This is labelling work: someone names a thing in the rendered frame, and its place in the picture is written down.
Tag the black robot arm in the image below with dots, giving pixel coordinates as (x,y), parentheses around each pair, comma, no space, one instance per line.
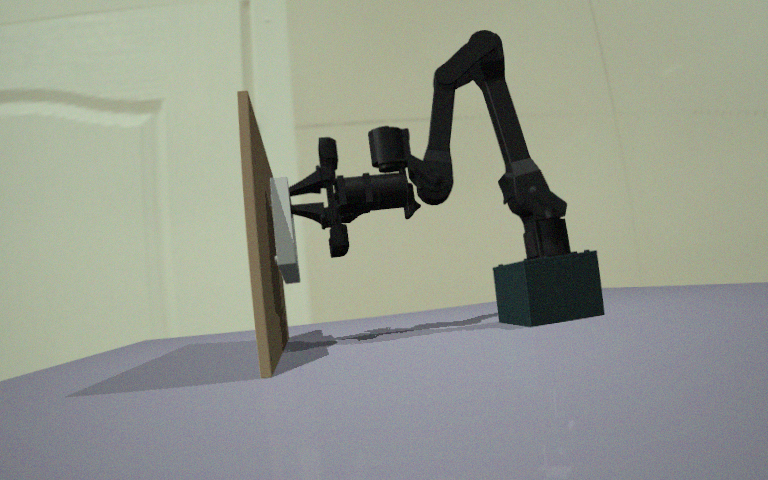
(523,185)

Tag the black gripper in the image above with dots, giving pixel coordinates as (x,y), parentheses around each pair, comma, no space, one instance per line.
(353,194)

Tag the grey picture frame with blue picture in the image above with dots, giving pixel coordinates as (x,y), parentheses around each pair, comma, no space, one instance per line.
(284,231)

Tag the brown wooden board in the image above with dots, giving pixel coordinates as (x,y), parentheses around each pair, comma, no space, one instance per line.
(271,325)

